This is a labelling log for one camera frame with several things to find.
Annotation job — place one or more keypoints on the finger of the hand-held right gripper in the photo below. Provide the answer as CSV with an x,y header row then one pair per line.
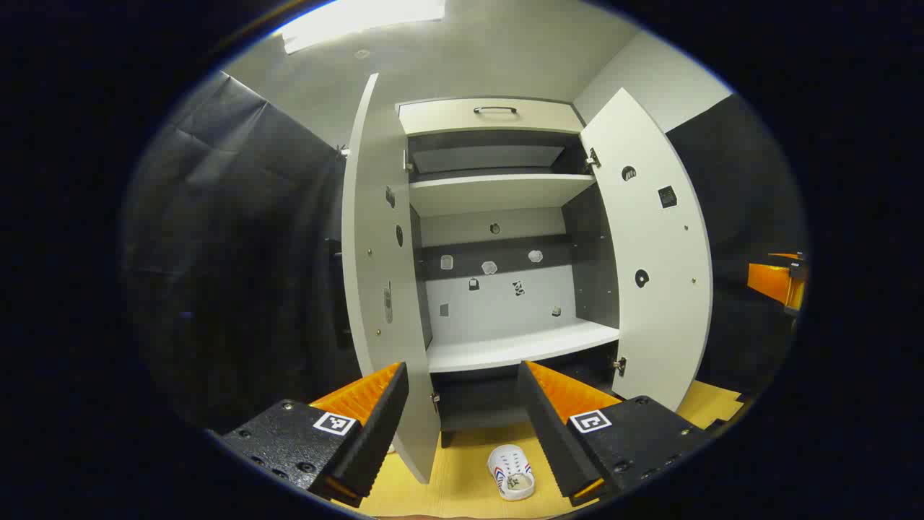
x,y
772,280

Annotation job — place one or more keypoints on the white cabinet door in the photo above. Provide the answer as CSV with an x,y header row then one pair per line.
x,y
372,253
664,310

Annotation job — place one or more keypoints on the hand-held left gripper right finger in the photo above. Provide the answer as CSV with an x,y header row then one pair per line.
x,y
552,433

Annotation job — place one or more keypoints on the white shoe with stripes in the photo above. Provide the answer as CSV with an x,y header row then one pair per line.
x,y
511,477

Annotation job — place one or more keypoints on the white cabinet drawer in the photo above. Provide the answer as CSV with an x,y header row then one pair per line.
x,y
447,119

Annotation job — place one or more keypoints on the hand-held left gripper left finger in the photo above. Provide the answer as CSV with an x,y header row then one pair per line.
x,y
375,433

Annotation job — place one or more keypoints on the ceiling light panel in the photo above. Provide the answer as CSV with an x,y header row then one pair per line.
x,y
361,20

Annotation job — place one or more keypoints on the white shoe cabinet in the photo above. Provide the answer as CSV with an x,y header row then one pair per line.
x,y
498,303

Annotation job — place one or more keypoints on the white cabinet shelf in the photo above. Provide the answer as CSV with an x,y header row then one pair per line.
x,y
505,347
498,193

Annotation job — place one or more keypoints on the black backdrop cloth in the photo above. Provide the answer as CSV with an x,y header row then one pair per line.
x,y
231,253

